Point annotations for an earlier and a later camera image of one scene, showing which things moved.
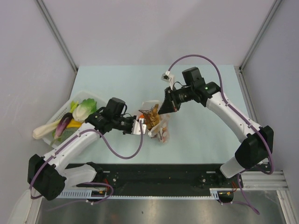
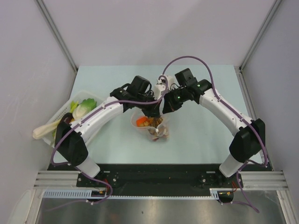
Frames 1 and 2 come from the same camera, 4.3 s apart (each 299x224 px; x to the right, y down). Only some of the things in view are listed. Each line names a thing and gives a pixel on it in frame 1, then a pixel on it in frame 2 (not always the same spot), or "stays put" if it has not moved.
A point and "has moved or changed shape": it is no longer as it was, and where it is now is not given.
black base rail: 160,177 stays put
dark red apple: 164,134 to 155,138
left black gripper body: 123,123 to 148,108
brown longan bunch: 151,116 has moved or changed shape
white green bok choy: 81,111 stays put
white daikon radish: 38,132 stays put
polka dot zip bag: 157,125 has moved or changed shape
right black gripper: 170,104 stays put
